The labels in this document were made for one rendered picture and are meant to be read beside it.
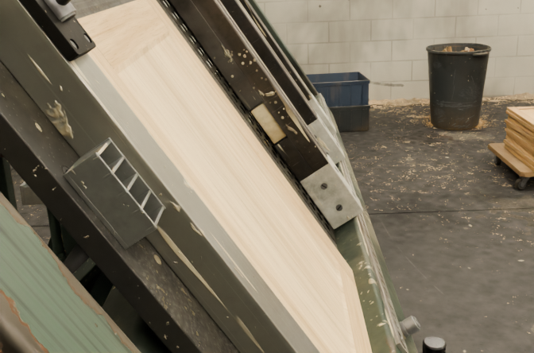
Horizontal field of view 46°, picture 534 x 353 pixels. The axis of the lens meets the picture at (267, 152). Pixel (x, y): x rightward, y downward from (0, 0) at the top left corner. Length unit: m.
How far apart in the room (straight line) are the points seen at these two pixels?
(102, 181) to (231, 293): 0.15
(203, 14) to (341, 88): 3.98
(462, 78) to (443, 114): 0.33
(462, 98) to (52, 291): 5.01
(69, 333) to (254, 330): 0.28
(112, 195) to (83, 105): 0.07
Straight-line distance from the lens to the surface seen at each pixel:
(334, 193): 1.24
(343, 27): 6.07
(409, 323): 1.01
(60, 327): 0.28
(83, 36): 0.51
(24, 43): 0.49
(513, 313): 2.79
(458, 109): 5.25
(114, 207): 0.46
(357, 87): 5.13
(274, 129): 1.20
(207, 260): 0.51
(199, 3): 1.17
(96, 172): 0.45
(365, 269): 1.09
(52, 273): 0.29
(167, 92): 0.74
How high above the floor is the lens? 1.42
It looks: 18 degrees down
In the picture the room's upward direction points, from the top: 2 degrees counter-clockwise
